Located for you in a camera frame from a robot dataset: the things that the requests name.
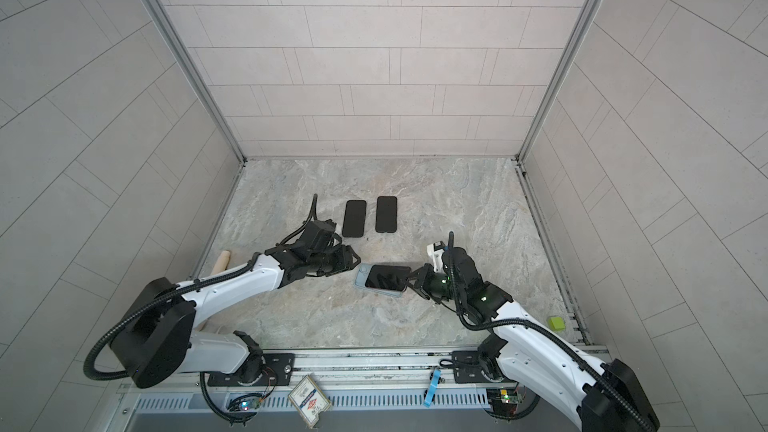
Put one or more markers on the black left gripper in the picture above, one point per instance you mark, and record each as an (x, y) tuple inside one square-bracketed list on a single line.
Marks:
[(345, 261)]

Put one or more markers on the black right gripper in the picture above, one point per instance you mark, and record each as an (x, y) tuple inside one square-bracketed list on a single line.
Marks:
[(423, 278)]

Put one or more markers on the black phone case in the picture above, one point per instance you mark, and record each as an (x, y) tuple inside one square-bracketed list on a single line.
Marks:
[(354, 219), (386, 214)]

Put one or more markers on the black phone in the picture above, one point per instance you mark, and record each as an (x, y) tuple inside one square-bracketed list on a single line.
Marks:
[(389, 278)]

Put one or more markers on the light blue phone case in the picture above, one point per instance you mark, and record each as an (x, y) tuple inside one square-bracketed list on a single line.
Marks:
[(362, 273)]

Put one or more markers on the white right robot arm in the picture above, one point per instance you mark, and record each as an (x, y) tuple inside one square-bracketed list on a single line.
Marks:
[(593, 394)]

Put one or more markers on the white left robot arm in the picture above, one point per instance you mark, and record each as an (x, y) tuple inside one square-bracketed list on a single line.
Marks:
[(161, 335)]

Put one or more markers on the wooden rolling pin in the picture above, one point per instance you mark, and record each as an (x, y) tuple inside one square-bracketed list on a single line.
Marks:
[(221, 264)]

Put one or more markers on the blue clip tag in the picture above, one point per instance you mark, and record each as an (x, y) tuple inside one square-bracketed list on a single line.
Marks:
[(430, 392)]

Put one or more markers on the green cube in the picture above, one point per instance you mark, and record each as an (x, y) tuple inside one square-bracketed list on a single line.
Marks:
[(556, 323)]

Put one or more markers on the right circuit board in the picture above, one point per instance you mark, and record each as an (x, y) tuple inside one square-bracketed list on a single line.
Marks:
[(503, 403)]

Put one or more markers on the circuit board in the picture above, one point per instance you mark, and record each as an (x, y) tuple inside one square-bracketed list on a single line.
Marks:
[(247, 403), (503, 403)]

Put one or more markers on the white label card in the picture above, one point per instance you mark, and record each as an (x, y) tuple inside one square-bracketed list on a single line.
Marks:
[(309, 401)]

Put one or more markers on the left circuit board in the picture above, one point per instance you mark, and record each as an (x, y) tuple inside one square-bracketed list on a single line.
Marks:
[(247, 403)]

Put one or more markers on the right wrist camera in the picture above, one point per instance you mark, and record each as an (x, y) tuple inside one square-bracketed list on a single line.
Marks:
[(435, 252)]

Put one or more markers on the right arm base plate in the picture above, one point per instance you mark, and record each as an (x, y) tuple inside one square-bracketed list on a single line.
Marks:
[(476, 367)]

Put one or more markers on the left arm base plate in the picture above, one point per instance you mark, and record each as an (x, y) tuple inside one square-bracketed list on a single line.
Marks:
[(268, 370)]

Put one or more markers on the aluminium front rail frame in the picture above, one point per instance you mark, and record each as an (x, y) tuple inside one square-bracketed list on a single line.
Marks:
[(364, 379)]

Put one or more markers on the aluminium corner rail left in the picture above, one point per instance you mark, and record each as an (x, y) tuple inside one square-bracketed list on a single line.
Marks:
[(169, 34)]

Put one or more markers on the aluminium corner rail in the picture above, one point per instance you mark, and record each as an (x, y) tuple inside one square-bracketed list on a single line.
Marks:
[(576, 38), (169, 34)]

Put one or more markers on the aluminium corner rail right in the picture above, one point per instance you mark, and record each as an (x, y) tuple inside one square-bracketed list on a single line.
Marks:
[(576, 38)]

